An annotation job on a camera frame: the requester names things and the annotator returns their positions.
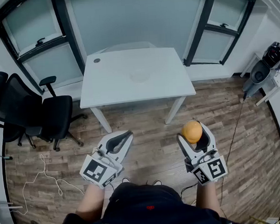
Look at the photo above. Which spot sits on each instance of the person's right forearm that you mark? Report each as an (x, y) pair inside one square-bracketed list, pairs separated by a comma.
[(208, 197)]

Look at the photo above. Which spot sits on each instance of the round grey table grommet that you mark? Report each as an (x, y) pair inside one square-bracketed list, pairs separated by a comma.
[(97, 60)]

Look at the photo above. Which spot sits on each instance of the black office chair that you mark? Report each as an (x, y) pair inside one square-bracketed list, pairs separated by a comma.
[(34, 111)]

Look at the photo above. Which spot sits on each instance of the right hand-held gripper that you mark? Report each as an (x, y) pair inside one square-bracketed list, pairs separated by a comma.
[(212, 168)]

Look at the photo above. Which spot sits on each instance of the person's black shirt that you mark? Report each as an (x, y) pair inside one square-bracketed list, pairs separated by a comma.
[(149, 211)]

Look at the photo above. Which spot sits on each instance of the thin rod with dark tip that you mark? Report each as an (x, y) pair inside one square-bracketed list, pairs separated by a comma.
[(2, 156)]

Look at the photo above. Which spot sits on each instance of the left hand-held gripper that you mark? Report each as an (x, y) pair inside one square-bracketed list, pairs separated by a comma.
[(98, 170)]

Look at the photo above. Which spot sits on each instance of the grey floor appliance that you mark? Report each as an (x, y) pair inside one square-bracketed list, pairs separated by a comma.
[(258, 75)]

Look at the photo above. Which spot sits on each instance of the person's left forearm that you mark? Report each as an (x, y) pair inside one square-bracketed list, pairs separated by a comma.
[(91, 203)]

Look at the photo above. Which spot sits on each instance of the black framed window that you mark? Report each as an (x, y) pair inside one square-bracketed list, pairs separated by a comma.
[(42, 44), (220, 31)]

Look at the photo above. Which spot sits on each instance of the round orange food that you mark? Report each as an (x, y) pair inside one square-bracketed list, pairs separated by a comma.
[(191, 131)]

